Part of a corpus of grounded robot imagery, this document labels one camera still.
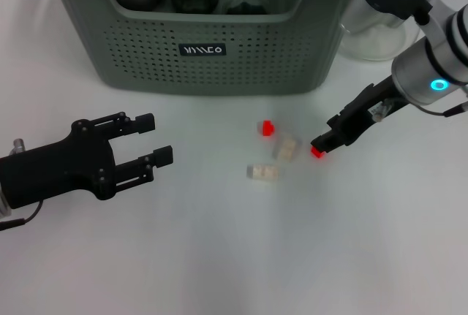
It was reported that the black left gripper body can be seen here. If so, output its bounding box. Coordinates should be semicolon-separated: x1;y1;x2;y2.
0;119;118;210

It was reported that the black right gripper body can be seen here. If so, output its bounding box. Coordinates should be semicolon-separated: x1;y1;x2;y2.
327;77;409;146

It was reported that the white long toy brick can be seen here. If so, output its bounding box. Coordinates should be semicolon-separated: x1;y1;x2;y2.
246;163;281;181

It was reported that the small red stepped block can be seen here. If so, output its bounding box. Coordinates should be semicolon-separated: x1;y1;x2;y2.
257;120;276;139

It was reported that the grey-green perforated storage bin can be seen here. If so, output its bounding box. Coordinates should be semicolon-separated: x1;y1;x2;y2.
38;0;377;96

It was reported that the white square toy brick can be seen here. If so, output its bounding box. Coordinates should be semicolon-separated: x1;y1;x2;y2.
272;137;303;164

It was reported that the transparent cable plug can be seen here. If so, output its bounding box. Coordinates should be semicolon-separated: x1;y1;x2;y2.
371;101;388;122

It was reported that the thin black cable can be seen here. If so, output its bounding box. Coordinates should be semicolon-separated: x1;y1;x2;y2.
0;200;44;231
416;99;468;118

